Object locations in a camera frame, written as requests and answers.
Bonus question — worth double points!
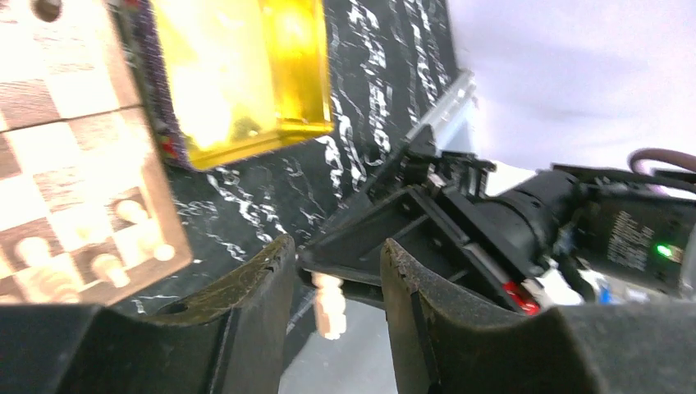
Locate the empty gold square tin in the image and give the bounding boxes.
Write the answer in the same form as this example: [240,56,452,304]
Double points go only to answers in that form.
[111,0,336,172]

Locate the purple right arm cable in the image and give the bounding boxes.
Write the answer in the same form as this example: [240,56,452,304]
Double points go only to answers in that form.
[626,148,696,194]

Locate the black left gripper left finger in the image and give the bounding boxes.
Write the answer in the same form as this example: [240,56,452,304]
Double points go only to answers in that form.
[1,235,295,393]

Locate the aluminium front rail frame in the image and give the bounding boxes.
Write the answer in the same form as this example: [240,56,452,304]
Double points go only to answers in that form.
[405,71,477,153]

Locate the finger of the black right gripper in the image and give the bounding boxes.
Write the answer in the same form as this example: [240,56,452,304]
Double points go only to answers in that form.
[297,185,474,311]

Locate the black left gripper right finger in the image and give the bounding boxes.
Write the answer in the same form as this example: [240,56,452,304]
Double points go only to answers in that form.
[381,240,695,393]

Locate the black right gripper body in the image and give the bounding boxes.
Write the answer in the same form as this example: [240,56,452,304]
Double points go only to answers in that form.
[359,125,582,314]

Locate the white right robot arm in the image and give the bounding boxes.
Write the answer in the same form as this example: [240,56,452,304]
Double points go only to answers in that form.
[300,126,695,314]

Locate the wooden chess board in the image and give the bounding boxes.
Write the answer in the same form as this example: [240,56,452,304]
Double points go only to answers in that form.
[1,1,192,305]

